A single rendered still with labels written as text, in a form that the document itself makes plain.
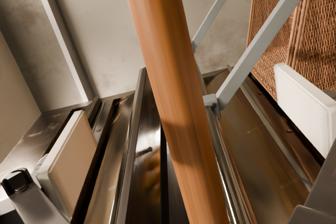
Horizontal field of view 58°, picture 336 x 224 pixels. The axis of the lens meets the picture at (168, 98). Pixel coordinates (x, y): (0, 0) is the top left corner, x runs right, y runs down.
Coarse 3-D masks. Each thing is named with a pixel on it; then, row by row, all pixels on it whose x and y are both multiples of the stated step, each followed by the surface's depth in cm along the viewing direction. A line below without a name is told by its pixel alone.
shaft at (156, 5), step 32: (128, 0) 16; (160, 0) 16; (160, 32) 16; (160, 64) 17; (192, 64) 18; (160, 96) 18; (192, 96) 18; (192, 128) 19; (192, 160) 20; (192, 192) 21
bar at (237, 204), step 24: (216, 0) 97; (288, 0) 51; (264, 24) 53; (192, 48) 102; (264, 48) 54; (240, 72) 56; (216, 96) 58; (216, 120) 52; (216, 144) 45; (240, 192) 35; (240, 216) 32
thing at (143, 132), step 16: (144, 80) 149; (144, 96) 135; (144, 112) 123; (144, 128) 114; (144, 144) 105; (128, 160) 89; (144, 160) 98; (128, 176) 82; (144, 176) 92; (128, 192) 75; (144, 192) 86; (128, 208) 71; (144, 208) 82
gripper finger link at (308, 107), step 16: (288, 80) 17; (304, 80) 16; (288, 96) 18; (304, 96) 15; (320, 96) 14; (288, 112) 19; (304, 112) 16; (320, 112) 14; (304, 128) 16; (320, 128) 14; (320, 144) 15
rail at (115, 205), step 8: (136, 88) 143; (136, 96) 133; (128, 128) 108; (128, 136) 102; (128, 144) 97; (120, 168) 87; (120, 176) 83; (120, 184) 80; (120, 192) 77; (112, 208) 72; (112, 216) 70
